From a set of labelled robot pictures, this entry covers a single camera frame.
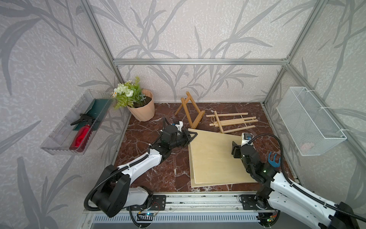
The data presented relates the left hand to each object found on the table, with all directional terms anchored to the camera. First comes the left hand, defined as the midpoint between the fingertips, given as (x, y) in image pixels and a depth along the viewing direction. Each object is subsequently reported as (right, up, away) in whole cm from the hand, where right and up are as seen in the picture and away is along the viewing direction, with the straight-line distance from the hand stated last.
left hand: (198, 135), depth 78 cm
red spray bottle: (-50, +3, -18) cm, 53 cm away
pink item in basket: (+54, -5, -7) cm, 55 cm away
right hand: (+23, -4, +3) cm, 23 cm away
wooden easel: (-9, +20, +13) cm, 26 cm away
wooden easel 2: (+27, +5, +31) cm, 41 cm away
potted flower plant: (-41, +20, +21) cm, 50 cm away
